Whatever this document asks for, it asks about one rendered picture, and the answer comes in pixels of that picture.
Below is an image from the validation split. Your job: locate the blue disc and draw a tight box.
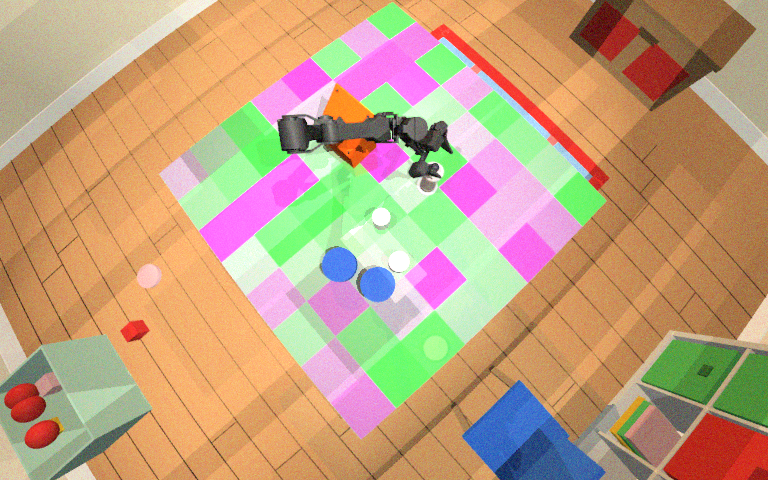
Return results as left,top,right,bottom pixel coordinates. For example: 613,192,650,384
360,267,395,302
322,247,357,282

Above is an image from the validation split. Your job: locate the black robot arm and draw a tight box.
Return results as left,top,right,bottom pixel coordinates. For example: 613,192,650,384
277,112,445,155

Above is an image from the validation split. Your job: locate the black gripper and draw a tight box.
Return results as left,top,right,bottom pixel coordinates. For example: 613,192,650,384
405,121,453,179

